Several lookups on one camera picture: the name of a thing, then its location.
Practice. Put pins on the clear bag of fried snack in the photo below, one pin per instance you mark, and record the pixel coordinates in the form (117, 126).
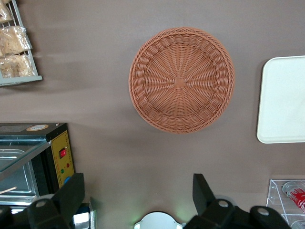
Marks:
(5, 10)
(16, 66)
(14, 40)

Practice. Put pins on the cream rectangular tray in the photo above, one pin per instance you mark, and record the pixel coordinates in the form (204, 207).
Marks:
(283, 100)

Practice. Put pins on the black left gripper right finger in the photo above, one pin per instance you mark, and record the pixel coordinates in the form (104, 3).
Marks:
(209, 212)

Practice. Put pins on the black food warmer cabinet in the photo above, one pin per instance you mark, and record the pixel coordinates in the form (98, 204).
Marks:
(23, 133)

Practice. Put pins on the silver metal box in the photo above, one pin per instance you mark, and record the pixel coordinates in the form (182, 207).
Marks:
(83, 214)

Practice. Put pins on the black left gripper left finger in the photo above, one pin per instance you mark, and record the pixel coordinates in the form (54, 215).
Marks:
(62, 205)

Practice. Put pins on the wooden skewer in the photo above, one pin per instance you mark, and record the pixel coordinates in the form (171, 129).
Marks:
(8, 189)

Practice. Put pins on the round brown wicker basket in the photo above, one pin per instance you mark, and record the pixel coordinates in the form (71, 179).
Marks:
(181, 81)

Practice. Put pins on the clear acrylic bottle rack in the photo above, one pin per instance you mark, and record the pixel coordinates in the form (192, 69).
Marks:
(274, 190)

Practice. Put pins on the tray of packaged pastries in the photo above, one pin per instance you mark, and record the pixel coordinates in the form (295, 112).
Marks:
(35, 71)

